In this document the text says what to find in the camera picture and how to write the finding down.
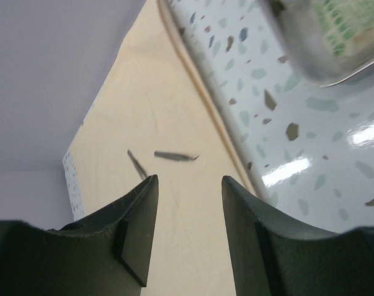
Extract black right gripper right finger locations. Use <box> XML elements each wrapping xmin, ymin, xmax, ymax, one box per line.
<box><xmin>222</xmin><ymin>176</ymin><xmax>374</xmax><ymax>295</ymax></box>

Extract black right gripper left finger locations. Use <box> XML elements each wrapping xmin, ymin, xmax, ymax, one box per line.
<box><xmin>0</xmin><ymin>175</ymin><xmax>159</xmax><ymax>295</ymax></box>

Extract curved steel tweezers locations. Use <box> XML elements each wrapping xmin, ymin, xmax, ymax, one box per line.
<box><xmin>154</xmin><ymin>150</ymin><xmax>199</xmax><ymax>162</ymax></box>
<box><xmin>127</xmin><ymin>150</ymin><xmax>148</xmax><ymax>180</ymax></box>

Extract green printed glove packet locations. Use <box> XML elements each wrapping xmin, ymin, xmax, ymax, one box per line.
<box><xmin>311</xmin><ymin>0</ymin><xmax>374</xmax><ymax>59</ymax></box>

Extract beige cloth mat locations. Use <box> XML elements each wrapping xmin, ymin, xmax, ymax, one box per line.
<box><xmin>69</xmin><ymin>1</ymin><xmax>252</xmax><ymax>295</ymax></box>

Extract stainless steel tray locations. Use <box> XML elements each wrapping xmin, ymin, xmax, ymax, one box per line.
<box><xmin>259</xmin><ymin>1</ymin><xmax>374</xmax><ymax>88</ymax></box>

